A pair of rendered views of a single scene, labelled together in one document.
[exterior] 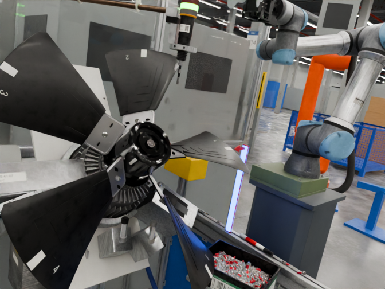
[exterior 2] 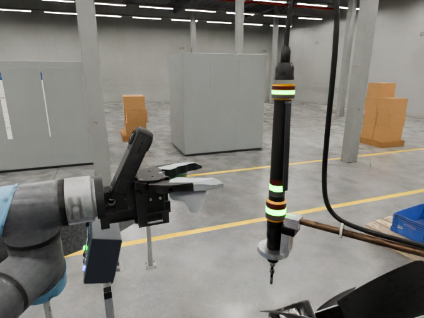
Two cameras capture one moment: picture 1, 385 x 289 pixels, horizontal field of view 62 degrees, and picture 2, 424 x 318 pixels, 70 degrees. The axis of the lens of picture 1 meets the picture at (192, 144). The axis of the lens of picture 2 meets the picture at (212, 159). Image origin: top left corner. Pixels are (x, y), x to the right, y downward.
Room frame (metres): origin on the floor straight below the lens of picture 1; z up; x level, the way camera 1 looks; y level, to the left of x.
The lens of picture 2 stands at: (1.46, 0.17, 1.84)
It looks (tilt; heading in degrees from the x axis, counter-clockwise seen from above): 16 degrees down; 202
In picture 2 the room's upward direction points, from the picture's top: straight up
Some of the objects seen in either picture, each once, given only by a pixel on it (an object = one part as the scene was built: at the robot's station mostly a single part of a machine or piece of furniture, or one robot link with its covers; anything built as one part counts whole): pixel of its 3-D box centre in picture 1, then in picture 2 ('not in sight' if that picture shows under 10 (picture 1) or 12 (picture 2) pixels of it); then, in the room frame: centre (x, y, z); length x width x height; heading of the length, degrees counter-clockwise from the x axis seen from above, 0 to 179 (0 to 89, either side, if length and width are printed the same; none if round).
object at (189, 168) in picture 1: (185, 165); not in sight; (1.32, 0.01, 1.02); 0.16 x 0.10 x 0.11; 44
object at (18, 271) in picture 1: (30, 257); not in sight; (0.94, 0.46, 0.73); 0.15 x 0.09 x 0.22; 44
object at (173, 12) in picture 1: (181, 30); (278, 233); (0.86, 0.08, 1.50); 0.09 x 0.07 x 0.10; 79
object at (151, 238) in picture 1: (152, 231); not in sight; (0.81, 0.07, 0.96); 0.02 x 0.02 x 0.06
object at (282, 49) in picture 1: (282, 48); (31, 269); (1.19, -0.26, 1.54); 0.11 x 0.08 x 0.11; 14
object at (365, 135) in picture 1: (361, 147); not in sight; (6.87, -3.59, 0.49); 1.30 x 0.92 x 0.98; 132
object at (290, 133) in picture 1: (317, 135); not in sight; (7.59, -2.86, 0.49); 1.27 x 0.88 x 0.98; 132
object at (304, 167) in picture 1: (303, 161); not in sight; (1.35, -0.48, 1.11); 0.15 x 0.15 x 0.10
